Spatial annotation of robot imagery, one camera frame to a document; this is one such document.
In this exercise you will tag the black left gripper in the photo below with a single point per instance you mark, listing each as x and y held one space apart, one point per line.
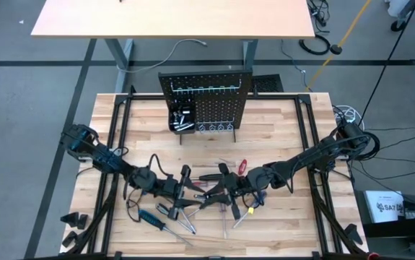
180 191

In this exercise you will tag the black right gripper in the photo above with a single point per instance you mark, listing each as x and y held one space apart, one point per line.
234 187

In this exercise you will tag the blue and black screwdriver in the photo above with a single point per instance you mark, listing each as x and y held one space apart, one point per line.
189 224
149 217

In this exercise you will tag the dark-tipped nut driver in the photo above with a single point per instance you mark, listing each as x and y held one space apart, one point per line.
164 209

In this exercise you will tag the short chrome socket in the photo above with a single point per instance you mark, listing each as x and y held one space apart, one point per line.
186 111

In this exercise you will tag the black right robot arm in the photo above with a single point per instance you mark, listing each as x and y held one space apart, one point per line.
301 160

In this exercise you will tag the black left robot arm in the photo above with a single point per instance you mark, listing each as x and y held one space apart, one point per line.
95 155

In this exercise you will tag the red stubby screwdriver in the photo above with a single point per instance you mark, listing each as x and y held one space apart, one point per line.
242 167

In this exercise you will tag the black plastic pegboard bin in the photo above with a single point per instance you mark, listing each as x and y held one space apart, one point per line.
183 132

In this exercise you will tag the black-framed safety glasses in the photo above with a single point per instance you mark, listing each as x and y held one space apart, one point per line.
127 210

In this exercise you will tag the black metal pegboard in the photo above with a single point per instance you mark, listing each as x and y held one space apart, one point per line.
225 104

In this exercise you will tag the black floor grate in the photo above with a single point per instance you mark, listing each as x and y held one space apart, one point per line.
268 83

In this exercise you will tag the white power strip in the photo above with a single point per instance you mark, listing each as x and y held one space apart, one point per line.
346 113

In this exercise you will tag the white printed booklet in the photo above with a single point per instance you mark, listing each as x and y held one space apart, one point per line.
384 207

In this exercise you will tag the light wooden desk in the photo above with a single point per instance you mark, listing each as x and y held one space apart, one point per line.
174 18

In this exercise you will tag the office chair base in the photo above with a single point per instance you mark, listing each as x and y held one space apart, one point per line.
398 25

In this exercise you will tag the short chrome hook rail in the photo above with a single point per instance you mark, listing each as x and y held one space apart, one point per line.
214 122

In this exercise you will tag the black plastic bracket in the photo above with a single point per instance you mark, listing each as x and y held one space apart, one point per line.
70 239
82 222
353 234
69 219

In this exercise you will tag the black table frame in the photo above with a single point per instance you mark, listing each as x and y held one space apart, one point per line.
283 96

